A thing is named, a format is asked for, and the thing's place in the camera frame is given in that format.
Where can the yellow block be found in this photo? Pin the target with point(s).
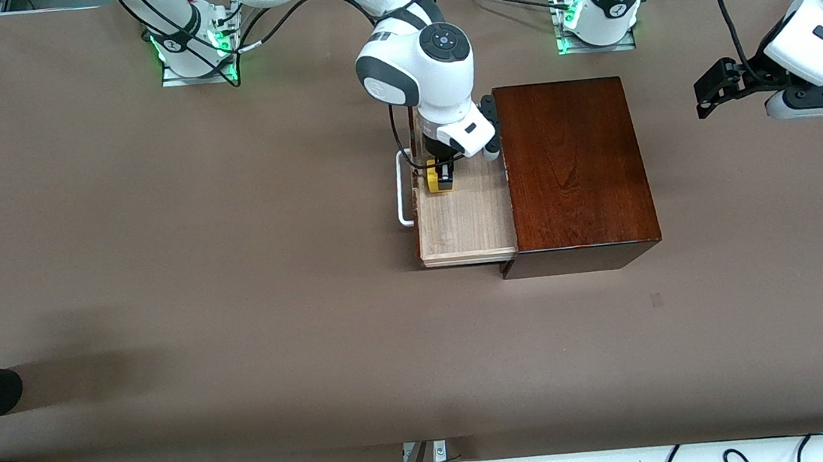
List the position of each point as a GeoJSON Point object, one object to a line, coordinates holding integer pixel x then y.
{"type": "Point", "coordinates": [434, 182]}

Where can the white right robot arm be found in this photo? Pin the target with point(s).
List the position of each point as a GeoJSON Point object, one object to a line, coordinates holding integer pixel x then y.
{"type": "Point", "coordinates": [411, 65]}

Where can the small aluminium bracket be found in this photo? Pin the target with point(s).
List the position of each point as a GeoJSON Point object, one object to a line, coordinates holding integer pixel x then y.
{"type": "Point", "coordinates": [440, 451]}

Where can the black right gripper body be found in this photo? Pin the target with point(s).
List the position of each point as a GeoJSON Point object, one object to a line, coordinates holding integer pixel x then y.
{"type": "Point", "coordinates": [438, 150]}

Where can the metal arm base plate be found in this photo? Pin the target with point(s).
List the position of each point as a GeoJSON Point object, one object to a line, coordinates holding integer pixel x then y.
{"type": "Point", "coordinates": [174, 80]}
{"type": "Point", "coordinates": [624, 45]}

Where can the dark brown wooden cabinet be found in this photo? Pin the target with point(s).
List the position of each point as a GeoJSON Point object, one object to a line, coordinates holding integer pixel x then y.
{"type": "Point", "coordinates": [572, 170]}

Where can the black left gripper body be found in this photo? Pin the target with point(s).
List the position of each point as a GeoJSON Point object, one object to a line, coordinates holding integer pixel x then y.
{"type": "Point", "coordinates": [753, 70]}

